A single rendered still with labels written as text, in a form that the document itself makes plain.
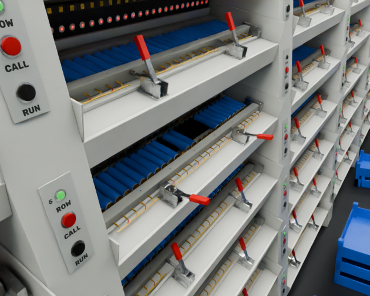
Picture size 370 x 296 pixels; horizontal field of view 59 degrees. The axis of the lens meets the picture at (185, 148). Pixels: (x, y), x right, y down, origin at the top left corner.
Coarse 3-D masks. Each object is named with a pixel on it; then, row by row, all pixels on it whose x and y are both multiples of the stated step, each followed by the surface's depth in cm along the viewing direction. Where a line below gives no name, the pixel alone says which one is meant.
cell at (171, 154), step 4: (152, 144) 69; (156, 144) 68; (160, 144) 68; (156, 148) 68; (160, 148) 68; (164, 148) 68; (168, 148) 68; (164, 152) 67; (168, 152) 67; (172, 152) 67; (176, 152) 67; (172, 156) 67
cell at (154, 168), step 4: (132, 156) 64; (136, 156) 64; (140, 156) 64; (136, 160) 64; (140, 160) 64; (144, 160) 63; (148, 160) 64; (140, 164) 64; (144, 164) 63; (148, 164) 63; (152, 164) 63; (148, 168) 63; (152, 168) 62; (156, 168) 62
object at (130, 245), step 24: (240, 96) 93; (264, 96) 89; (264, 120) 87; (240, 144) 76; (192, 168) 67; (216, 168) 68; (192, 192) 61; (144, 216) 55; (168, 216) 56; (120, 240) 50; (144, 240) 51; (120, 264) 47
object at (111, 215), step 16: (240, 112) 84; (224, 128) 76; (240, 128) 80; (208, 144) 71; (176, 160) 64; (192, 160) 67; (160, 176) 60; (144, 192) 56; (112, 208) 52; (128, 208) 54; (112, 224) 52
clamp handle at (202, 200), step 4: (176, 188) 57; (172, 192) 57; (176, 192) 57; (180, 192) 57; (180, 196) 56; (184, 196) 56; (188, 196) 56; (192, 196) 55; (196, 196) 55; (200, 196) 55; (192, 200) 55; (196, 200) 54; (200, 200) 54; (204, 200) 53; (208, 200) 54; (204, 204) 53
